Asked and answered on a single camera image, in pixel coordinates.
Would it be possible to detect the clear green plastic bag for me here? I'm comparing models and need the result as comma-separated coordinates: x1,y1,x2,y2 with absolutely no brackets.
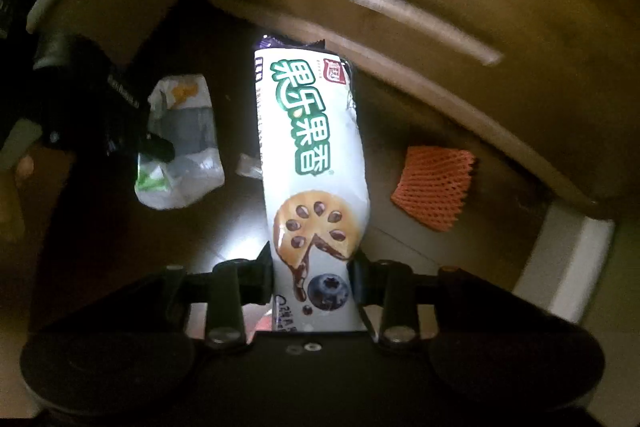
134,75,224,210

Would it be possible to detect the white cookie package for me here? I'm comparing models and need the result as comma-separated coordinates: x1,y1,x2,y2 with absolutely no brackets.
254,35,370,333

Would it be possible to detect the orange foam fruit net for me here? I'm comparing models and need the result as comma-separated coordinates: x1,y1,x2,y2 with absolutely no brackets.
390,146,476,232

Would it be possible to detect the person's right hand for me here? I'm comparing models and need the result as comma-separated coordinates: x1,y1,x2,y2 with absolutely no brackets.
0,154,35,243

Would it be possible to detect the wooden nightstand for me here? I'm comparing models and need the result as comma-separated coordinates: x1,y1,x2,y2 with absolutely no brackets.
212,0,639,218

